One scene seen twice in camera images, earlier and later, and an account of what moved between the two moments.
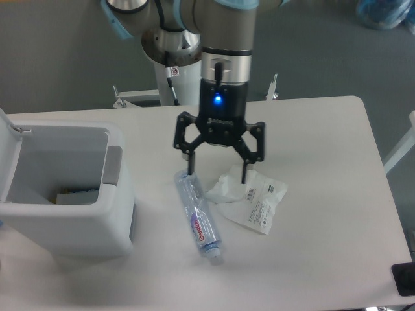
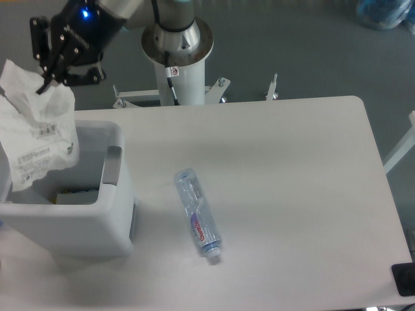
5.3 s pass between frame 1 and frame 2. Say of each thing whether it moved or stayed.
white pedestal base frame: stayed
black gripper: moved
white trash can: stayed
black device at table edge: stayed
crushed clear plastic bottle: stayed
